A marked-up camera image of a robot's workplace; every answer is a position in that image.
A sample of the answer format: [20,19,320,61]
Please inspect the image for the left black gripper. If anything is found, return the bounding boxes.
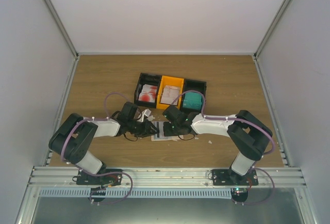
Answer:
[128,119,159,138]

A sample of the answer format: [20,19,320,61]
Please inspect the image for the beige card holder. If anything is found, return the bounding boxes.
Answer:
[151,121,179,141]

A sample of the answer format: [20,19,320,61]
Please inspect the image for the white patterned credit card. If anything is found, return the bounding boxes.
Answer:
[151,121,165,141]

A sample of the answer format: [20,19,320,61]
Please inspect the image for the black bin with red cards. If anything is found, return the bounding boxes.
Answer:
[134,73,161,108]

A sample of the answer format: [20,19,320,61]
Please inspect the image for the black bin with teal cards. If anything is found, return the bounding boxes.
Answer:
[180,79,207,114]

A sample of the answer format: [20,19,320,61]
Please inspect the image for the yellow bin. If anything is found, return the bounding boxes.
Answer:
[156,75,184,109]

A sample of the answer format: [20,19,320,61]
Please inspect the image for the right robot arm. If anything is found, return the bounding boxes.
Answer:
[163,105,275,185]

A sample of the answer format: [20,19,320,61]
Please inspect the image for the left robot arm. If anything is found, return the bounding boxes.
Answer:
[48,102,159,185]

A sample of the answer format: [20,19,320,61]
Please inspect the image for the teal card stack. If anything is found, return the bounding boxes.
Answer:
[183,92,203,110]

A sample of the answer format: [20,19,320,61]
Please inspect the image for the white patterned card stack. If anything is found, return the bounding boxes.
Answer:
[160,85,180,105]

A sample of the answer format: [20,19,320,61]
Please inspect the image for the red white card stack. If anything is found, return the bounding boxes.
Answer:
[138,84,158,103]

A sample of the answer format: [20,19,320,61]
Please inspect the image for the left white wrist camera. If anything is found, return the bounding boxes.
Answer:
[138,109,151,122]

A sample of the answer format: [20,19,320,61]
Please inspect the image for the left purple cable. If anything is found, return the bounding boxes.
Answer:
[60,92,131,163]

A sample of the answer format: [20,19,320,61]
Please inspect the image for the purple cable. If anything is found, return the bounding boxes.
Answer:
[169,90,278,205]
[60,92,131,163]

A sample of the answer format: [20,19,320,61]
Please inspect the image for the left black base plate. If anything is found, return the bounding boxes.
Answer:
[72,169,122,186]

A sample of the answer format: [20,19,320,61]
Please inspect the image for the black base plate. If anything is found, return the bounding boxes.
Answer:
[211,169,258,186]
[72,169,122,186]

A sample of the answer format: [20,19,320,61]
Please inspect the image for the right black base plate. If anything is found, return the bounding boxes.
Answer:
[211,169,258,186]

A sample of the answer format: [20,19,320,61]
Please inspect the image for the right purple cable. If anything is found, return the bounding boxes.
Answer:
[169,90,278,205]

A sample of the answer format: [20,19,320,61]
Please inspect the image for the aluminium front rail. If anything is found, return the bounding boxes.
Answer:
[28,167,307,188]

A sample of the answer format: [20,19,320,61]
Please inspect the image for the grey slotted cable duct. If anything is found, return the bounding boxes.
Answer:
[39,187,232,199]

